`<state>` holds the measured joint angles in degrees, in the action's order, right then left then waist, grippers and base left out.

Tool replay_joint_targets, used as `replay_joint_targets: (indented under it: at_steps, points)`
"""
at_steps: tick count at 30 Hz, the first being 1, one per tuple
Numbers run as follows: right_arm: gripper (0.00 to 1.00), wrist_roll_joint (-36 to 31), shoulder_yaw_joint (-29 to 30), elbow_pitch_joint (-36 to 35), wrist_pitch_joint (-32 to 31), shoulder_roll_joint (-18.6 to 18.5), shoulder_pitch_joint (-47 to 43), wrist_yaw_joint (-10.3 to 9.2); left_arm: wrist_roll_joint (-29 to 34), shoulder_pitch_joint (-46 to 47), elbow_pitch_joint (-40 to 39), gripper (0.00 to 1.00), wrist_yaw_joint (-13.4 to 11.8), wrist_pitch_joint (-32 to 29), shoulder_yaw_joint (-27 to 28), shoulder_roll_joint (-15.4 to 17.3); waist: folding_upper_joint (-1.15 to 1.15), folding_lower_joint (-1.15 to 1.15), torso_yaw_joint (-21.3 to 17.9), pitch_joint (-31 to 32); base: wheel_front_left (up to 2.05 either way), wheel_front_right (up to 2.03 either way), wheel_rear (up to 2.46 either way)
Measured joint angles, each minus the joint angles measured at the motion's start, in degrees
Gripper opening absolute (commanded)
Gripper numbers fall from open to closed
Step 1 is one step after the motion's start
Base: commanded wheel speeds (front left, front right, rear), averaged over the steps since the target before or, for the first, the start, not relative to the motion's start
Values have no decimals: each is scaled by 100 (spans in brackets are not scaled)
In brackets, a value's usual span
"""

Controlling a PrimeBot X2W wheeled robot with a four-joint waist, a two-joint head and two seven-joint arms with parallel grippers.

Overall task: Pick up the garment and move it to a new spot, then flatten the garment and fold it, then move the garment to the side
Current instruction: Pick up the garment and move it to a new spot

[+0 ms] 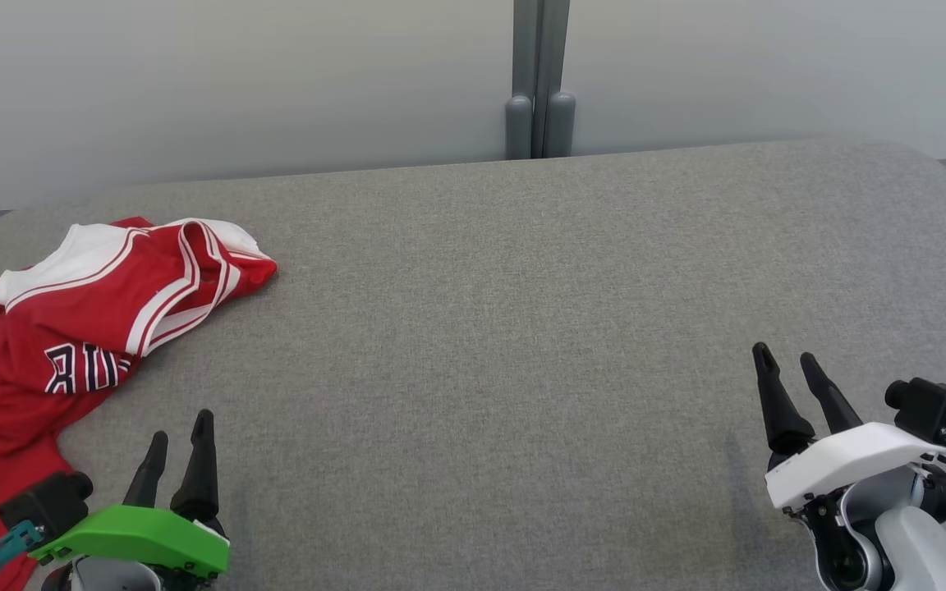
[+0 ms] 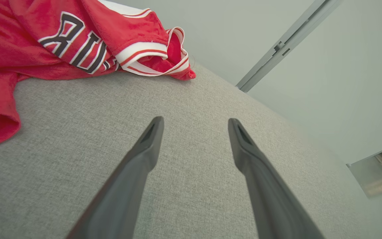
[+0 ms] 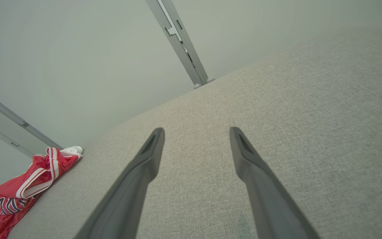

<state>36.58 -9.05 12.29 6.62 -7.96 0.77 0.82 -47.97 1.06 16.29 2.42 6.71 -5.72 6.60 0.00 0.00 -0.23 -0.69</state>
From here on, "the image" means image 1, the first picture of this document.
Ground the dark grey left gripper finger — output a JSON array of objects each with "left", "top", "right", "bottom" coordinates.
[
  {"left": 122, "top": 431, "right": 169, "bottom": 509},
  {"left": 170, "top": 409, "right": 224, "bottom": 534}
]

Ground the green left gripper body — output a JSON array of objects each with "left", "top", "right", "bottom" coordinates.
[{"left": 28, "top": 504, "right": 231, "bottom": 591}]

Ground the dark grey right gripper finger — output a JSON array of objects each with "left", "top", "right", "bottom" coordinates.
[
  {"left": 751, "top": 341, "right": 817, "bottom": 457},
  {"left": 798, "top": 352, "right": 865, "bottom": 438}
]

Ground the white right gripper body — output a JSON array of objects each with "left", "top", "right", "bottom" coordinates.
[{"left": 764, "top": 422, "right": 946, "bottom": 526}]

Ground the red Bulls basketball jersey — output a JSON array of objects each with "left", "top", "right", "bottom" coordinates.
[{"left": 0, "top": 217, "right": 278, "bottom": 400}]

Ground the teal left camera connector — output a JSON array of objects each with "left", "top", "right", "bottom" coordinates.
[{"left": 0, "top": 519, "right": 44, "bottom": 582}]

